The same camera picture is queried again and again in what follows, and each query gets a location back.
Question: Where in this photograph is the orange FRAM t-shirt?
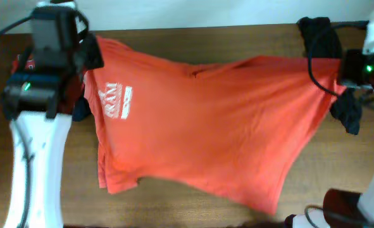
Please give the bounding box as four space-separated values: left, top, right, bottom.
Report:
85 37 332 214

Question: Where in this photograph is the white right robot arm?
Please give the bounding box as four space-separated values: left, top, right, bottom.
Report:
283 49 374 228

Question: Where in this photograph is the red printed folded t-shirt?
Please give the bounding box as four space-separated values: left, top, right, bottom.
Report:
11 54 35 73

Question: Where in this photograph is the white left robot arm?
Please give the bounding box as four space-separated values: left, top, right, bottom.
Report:
2 34 104 227

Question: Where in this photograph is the black crumpled garment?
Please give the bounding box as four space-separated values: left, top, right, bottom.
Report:
297 16 363 136

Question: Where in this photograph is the navy folded garment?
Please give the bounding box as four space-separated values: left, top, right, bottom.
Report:
72 96 91 122

